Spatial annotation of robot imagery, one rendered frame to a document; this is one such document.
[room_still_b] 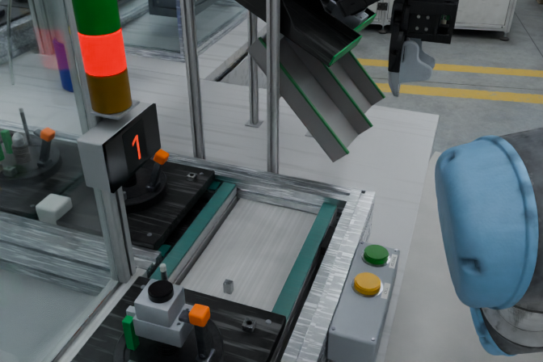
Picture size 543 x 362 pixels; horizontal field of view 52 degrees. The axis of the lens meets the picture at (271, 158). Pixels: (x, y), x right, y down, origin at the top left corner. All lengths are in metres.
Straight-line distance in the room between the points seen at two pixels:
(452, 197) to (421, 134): 1.14
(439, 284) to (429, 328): 0.11
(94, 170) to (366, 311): 0.43
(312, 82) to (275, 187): 0.25
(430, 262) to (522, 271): 0.73
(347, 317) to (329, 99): 0.52
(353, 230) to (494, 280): 0.62
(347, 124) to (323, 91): 0.09
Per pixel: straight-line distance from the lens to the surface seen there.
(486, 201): 0.37
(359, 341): 0.82
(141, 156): 0.77
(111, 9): 0.68
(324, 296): 0.87
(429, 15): 0.78
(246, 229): 1.05
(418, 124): 1.57
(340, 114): 1.20
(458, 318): 1.02
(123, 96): 0.71
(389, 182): 1.30
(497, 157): 0.39
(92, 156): 0.71
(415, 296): 1.03
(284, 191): 1.08
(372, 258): 0.92
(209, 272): 0.97
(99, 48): 0.68
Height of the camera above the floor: 1.57
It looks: 32 degrees down
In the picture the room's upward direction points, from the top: straight up
